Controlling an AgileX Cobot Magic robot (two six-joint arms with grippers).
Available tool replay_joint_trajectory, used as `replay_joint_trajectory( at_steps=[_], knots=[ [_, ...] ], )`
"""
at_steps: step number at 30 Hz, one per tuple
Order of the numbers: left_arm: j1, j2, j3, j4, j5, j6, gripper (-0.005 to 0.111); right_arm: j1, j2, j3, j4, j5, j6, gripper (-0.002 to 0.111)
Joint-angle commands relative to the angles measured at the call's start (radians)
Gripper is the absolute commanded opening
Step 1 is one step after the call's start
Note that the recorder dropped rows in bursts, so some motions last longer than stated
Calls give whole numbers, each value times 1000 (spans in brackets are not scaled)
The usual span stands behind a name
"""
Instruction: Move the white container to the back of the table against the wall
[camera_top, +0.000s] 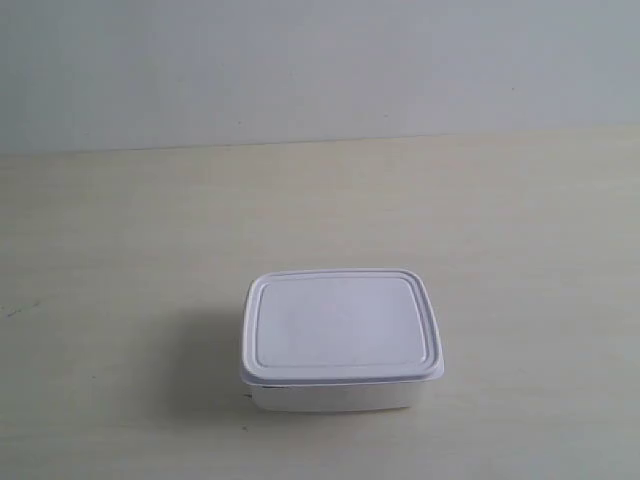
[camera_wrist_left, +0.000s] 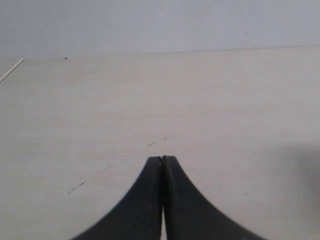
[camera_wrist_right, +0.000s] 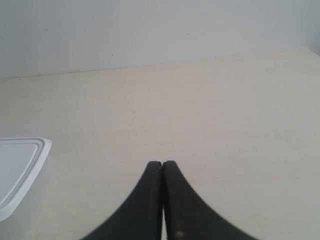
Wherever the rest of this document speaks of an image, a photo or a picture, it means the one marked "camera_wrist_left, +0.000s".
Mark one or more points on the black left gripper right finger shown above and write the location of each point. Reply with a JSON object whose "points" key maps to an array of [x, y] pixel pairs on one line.
{"points": [[188, 215]]}

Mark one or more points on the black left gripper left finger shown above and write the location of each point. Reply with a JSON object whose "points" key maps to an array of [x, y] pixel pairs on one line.
{"points": [[138, 215]]}

